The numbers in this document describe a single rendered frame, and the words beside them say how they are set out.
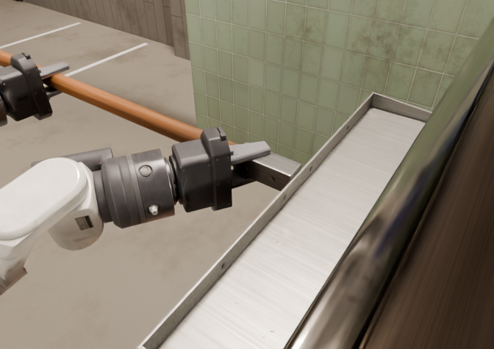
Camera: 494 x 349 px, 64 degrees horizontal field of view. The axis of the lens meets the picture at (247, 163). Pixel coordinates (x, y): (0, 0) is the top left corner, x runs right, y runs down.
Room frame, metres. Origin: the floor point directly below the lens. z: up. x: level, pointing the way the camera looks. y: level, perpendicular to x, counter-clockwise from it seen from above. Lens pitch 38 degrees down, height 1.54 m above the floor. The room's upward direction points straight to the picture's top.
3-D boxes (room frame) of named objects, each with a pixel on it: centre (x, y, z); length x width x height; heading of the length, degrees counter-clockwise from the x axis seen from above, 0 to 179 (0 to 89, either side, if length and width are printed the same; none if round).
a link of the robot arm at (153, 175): (0.39, 0.08, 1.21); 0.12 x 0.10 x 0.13; 111
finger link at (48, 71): (0.68, 0.36, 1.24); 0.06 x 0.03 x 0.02; 138
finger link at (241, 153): (0.42, 0.00, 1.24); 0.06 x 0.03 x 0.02; 111
